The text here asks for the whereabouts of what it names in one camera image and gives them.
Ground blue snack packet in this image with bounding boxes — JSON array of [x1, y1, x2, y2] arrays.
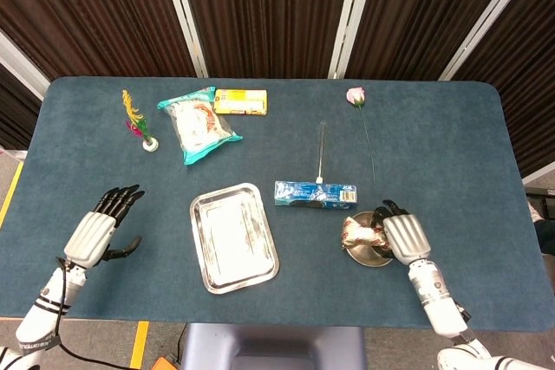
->
[[273, 179, 359, 209]]

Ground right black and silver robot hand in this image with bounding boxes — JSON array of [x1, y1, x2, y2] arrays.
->
[[373, 199, 433, 265]]

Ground yellow rectangular box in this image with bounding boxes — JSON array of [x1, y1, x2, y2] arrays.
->
[[213, 88, 269, 117]]

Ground rectangular stainless steel tray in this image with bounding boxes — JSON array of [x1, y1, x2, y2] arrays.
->
[[189, 182, 281, 295]]

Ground teal clear snack bag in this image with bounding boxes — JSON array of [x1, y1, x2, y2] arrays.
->
[[156, 86, 244, 166]]

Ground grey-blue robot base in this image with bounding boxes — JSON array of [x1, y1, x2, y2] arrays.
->
[[180, 321, 368, 370]]

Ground white partition post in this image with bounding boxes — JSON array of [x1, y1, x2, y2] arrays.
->
[[438, 0, 547, 81], [0, 29, 51, 101], [157, 0, 210, 79], [328, 0, 377, 80]]

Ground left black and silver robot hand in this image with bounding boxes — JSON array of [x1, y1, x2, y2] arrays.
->
[[63, 184, 147, 270]]

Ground red patterned snack wrapper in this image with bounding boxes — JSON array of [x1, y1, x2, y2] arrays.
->
[[340, 216, 394, 250]]

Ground white object on floor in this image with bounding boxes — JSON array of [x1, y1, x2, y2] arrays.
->
[[526, 195, 548, 224]]

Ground brown ribbed partition panel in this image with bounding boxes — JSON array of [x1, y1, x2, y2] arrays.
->
[[453, 0, 555, 179], [346, 0, 528, 81], [0, 0, 199, 81], [0, 62, 42, 150], [175, 0, 355, 80]]

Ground black floor cable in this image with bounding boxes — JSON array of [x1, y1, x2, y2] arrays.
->
[[172, 324, 188, 359]]

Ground blue felt table mat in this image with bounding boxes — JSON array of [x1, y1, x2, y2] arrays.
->
[[0, 76, 555, 332]]

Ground round stainless steel plate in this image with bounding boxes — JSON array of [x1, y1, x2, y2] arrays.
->
[[340, 211, 395, 268]]

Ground pink artificial rose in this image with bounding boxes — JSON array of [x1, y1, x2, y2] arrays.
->
[[345, 87, 377, 184]]

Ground clear tube with white cap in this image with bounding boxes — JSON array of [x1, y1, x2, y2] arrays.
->
[[315, 120, 329, 184]]

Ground feather shuttlecock white base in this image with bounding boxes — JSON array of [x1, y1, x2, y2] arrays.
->
[[121, 88, 160, 153]]

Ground orange object on floor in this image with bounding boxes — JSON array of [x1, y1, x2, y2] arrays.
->
[[151, 355, 181, 370]]

